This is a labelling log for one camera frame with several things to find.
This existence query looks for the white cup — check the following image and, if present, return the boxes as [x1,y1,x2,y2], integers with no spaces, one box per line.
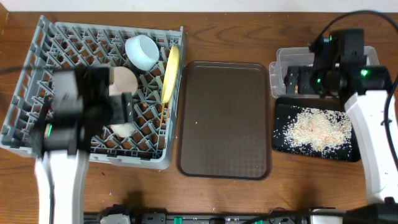
[109,123,135,138]

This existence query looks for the pink bowl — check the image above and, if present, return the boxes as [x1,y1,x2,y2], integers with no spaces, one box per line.
[109,67,138,96]

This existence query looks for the wooden chopstick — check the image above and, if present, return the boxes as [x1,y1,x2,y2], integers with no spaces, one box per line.
[160,103,165,128]
[165,102,170,125]

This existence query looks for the light blue bowl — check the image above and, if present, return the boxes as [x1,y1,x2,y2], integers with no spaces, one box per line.
[125,35,160,71]

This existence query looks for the yellow round plate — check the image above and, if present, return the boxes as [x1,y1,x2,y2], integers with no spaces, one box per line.
[161,45,180,104]

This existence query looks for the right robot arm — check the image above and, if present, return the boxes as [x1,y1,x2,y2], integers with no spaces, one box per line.
[284,29,397,223]

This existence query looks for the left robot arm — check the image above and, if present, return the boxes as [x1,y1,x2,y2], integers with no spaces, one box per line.
[29,67,137,223]

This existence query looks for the black waste tray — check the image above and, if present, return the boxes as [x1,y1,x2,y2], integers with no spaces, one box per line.
[273,96,361,162]

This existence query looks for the clear plastic bin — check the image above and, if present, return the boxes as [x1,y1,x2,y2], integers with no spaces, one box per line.
[269,46,379,99]

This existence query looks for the rice and food scraps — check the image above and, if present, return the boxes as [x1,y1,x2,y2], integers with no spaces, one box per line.
[274,106,353,157]

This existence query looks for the grey plastic dish rack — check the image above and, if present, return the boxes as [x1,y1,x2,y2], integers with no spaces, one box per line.
[1,16,187,170]

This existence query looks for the brown serving tray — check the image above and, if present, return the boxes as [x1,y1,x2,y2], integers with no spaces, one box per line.
[177,62,272,180]

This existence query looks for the right black cable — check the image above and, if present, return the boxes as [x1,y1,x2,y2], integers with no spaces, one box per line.
[309,9,398,169]

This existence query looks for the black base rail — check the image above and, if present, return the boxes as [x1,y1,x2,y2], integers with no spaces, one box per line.
[83,203,397,224]

